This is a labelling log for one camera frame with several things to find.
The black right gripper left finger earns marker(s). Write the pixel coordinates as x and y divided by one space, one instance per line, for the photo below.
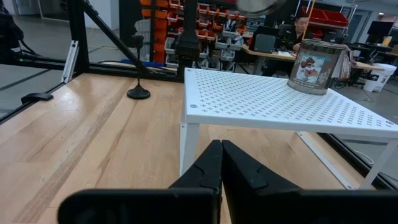
192 202

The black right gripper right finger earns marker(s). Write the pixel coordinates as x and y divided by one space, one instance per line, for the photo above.
264 202

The black candlestick holder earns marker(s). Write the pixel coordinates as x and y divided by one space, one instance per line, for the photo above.
138 92

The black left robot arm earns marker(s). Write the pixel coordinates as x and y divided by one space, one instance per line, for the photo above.
187 43

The white perforated shelf riser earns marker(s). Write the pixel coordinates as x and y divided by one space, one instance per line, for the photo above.
248 102

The wooden office desk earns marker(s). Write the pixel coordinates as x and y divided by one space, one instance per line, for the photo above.
267 53

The black computer monitor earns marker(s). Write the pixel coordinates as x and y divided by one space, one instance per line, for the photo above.
264 42

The white trash bin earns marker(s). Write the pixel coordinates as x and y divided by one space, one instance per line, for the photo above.
377 77

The orange parts bin rack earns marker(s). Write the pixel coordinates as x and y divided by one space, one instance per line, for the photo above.
161 31

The person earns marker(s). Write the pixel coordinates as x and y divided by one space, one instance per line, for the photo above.
301 26

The red storage bins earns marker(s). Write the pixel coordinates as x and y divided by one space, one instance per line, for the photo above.
329 17

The silver aluminium bracket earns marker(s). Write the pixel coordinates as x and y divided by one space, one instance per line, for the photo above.
70 62

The black rail clamp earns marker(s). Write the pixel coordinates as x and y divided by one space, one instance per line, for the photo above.
37 97

